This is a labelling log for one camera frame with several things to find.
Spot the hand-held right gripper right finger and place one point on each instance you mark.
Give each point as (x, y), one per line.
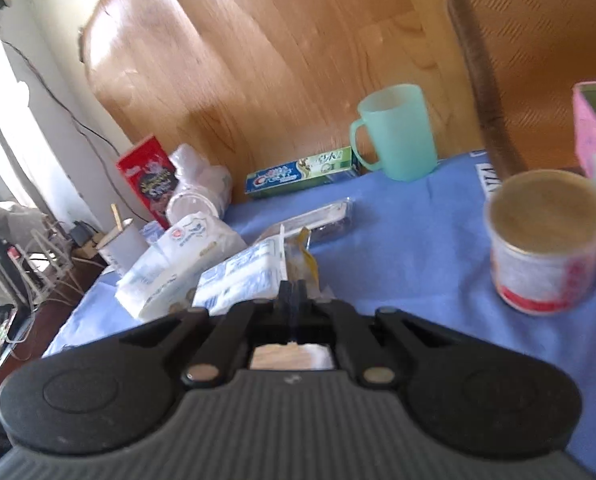
(299, 301)

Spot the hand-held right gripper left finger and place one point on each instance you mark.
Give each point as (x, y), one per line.
(284, 301)

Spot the clear yellow snack packet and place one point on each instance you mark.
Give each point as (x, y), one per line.
(300, 255)

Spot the blue white tissue pack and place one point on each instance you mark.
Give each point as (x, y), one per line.
(238, 276)

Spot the clear plastic packet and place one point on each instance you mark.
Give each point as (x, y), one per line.
(323, 217)

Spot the pink tin box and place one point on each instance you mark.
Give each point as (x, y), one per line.
(590, 125)

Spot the blue tablecloth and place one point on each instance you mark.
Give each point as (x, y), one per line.
(418, 260)

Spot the green blue toothpaste box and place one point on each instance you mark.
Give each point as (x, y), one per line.
(298, 172)

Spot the bagged stack of plastic cups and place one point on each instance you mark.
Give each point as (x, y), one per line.
(198, 180)

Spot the white paper cup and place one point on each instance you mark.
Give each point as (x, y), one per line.
(123, 252)

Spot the red snack box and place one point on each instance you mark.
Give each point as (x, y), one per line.
(145, 170)

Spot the mint green plastic cup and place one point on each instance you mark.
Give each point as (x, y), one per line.
(403, 135)

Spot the black power adapter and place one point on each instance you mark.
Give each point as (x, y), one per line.
(80, 233)

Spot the wood grain board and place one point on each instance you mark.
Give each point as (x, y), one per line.
(258, 60)

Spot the tin can with red label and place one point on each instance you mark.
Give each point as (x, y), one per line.
(543, 260)

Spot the grey cloth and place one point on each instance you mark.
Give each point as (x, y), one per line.
(13, 220)

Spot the brown chair back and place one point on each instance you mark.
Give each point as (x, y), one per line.
(538, 60)

